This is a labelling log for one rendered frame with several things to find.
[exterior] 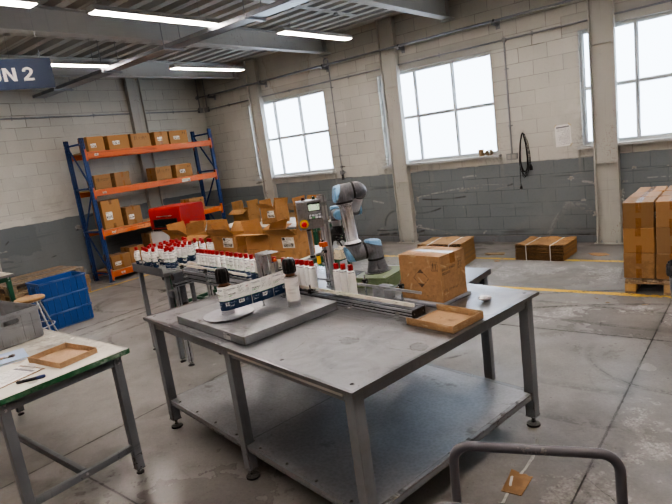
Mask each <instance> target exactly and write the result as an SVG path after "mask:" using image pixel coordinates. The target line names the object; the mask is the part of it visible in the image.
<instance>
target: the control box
mask: <svg viewBox="0 0 672 504"><path fill-rule="evenodd" d="M314 202H319V203H320V210H318V211H311V212H308V208H307V203H314ZM295 205H296V212H297V219H298V225H299V230H300V231H302V230H309V229H315V228H322V227H324V220H323V214H322V207H321V200H320V199H316V198H315V200H311V199H307V200H305V201H295ZM319 212H321V214H322V218H319V219H313V220H309V218H308V214H313V213H319ZM302 222H306V223H307V227H305V228H304V227H302V225H301V224H302Z"/></svg>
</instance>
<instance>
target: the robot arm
mask: <svg viewBox="0 0 672 504"><path fill-rule="evenodd" d="M366 193H367V190H366V187H365V186H364V185H363V184H362V183H360V182H357V181H352V182H348V183H344V184H338V185H335V186H333V188H332V199H333V202H334V203H336V205H333V206H330V215H331V223H332V228H333V229H332V230H331V231H330V233H331V236H332V239H331V240H332V247H333V253H334V249H335V248H338V245H337V241H338V242H339V243H340V245H341V247H343V246H344V245H345V247H343V251H344V254H345V256H346V258H347V260H348V261H349V262H356V261H360V260H364V259H368V269H367V271H368V273H380V272H383V271H386V270H388V269H389V266H388V265H387V262H386V261H385V259H384V253H383V248H382V243H381V240H380V239H378V238H370V239H365V240H364V242H363V243H362V242H361V240H360V239H358V234H357V229H356V225H355V220H354V216H355V215H359V214H362V207H361V204H362V201H363V198H364V197H365V196H366ZM341 219H342V223H343V225H341ZM342 228H344V233H343V229H342ZM345 239H346V242H344V241H343V240H345Z"/></svg>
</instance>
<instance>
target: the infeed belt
mask: <svg viewBox="0 0 672 504"><path fill-rule="evenodd" d="M314 293H316V294H322V295H327V296H333V297H339V298H344V299H350V300H356V301H361V302H367V303H373V304H378V305H384V306H390V307H396V308H401V309H407V310H413V311H414V310H417V309H419V308H421V307H423V306H422V305H416V304H415V307H408V306H402V305H396V304H391V303H385V302H379V301H373V300H367V299H361V298H350V297H349V296H348V297H343V296H342V295H341V296H336V294H332V293H326V292H320V291H315V292H314Z"/></svg>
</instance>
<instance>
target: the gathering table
mask: <svg viewBox="0 0 672 504"><path fill-rule="evenodd" d="M141 262H142V265H139V264H136V262H135V263H132V266H133V271H136V272H138V277H139V281H140V286H141V291H142V296H143V301H144V305H145V310H146V315H147V316H149V315H152V314H151V309H150V304H149V299H148V295H147V290H146V285H145V280H144V275H143V273H145V274H150V275H155V276H159V277H164V282H165V287H166V291H167V296H168V301H169V306H170V309H171V308H174V307H175V303H174V299H173V298H172V297H170V295H169V290H172V288H171V283H170V278H169V276H170V273H171V272H174V271H178V270H180V265H179V263H178V266H179V267H178V268H177V269H175V270H171V269H168V270H167V269H166V266H160V263H159V268H155V267H150V266H144V265H143V261H141ZM189 285H190V290H191V295H192V301H193V302H194V301H197V296H196V290H195V285H194V282H193V283H190V284H189ZM148 324H149V329H150V334H151V339H152V343H153V347H155V344H154V339H153V334H152V329H151V325H150V322H148ZM176 341H177V346H178V351H179V356H180V359H182V360H181V361H180V362H181V363H183V362H186V360H184V358H185V353H184V348H183V343H182V338H179V337H176Z"/></svg>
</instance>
